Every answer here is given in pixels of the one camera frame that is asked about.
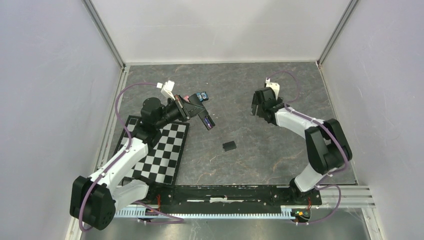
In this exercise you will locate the black battery cover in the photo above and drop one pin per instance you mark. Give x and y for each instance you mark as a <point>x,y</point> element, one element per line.
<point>228,146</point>

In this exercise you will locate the purple battery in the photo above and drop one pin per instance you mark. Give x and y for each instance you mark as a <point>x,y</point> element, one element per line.
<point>209,124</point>

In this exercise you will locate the white cable comb strip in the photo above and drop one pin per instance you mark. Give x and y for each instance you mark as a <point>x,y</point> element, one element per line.
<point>141,212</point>

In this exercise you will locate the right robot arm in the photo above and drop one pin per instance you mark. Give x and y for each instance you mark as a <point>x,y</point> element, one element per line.
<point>328,150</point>

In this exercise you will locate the checkerboard calibration board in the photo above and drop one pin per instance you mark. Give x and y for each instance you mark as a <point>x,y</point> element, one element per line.
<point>162,163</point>

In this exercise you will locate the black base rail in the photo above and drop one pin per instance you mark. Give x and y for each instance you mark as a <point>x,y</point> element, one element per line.
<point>228,199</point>

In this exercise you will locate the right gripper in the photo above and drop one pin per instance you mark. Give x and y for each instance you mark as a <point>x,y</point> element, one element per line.
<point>254,104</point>

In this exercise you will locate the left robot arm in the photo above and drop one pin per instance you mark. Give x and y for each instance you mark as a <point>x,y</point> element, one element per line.
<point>95,199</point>

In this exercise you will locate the black remote control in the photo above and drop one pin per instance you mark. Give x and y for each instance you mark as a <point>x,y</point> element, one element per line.
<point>204,115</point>

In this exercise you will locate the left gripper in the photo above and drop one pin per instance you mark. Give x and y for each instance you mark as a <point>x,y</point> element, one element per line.
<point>186,109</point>

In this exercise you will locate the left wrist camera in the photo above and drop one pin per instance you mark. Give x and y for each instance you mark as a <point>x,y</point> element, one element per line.
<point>166,89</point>

